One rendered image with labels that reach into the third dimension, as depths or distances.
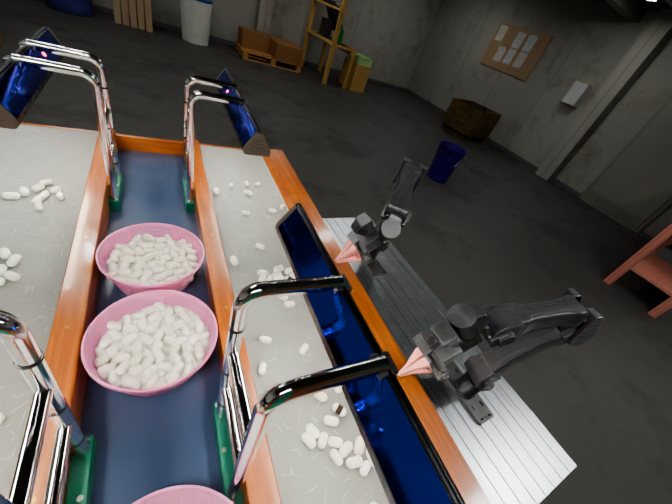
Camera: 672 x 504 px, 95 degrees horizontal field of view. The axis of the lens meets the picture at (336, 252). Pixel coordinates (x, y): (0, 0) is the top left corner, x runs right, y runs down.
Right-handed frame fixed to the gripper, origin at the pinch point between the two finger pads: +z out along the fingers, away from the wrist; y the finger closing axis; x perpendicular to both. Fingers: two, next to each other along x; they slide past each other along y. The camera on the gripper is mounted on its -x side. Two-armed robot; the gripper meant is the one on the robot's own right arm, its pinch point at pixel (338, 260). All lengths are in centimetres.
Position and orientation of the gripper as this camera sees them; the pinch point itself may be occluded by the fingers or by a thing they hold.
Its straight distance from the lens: 96.0
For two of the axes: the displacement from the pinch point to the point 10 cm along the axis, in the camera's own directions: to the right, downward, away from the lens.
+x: 3.3, 5.4, 7.8
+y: 3.9, 6.7, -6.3
